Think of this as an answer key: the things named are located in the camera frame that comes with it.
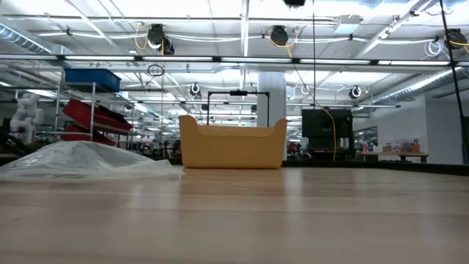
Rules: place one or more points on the clear plastic zip bag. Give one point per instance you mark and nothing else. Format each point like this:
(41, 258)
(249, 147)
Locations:
(80, 157)

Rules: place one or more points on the white pillar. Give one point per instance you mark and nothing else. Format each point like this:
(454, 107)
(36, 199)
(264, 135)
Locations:
(271, 95)

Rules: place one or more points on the black monitor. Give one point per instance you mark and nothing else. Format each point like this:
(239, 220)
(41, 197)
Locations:
(318, 124)

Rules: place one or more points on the long ceiling light strip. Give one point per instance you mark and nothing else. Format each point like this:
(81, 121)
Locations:
(176, 58)

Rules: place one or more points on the yellow plastic bin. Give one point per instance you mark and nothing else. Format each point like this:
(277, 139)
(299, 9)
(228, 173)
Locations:
(232, 146)

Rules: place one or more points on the wooden table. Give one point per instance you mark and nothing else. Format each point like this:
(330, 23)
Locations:
(395, 154)

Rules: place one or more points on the blue storage bin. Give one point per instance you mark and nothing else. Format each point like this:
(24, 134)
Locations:
(91, 78)

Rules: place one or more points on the metal shelf rack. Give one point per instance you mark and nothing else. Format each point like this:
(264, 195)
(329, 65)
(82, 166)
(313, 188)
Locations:
(92, 94)

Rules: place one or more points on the red tilted bin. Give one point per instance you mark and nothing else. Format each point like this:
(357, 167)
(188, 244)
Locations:
(95, 115)
(77, 135)

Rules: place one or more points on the white robot figure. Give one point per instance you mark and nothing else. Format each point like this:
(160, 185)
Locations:
(25, 113)

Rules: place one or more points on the black gantry frame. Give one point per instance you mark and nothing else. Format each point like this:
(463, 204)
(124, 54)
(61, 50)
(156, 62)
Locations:
(238, 92)

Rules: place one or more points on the silver ventilation duct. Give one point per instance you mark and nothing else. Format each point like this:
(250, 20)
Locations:
(414, 86)
(22, 38)

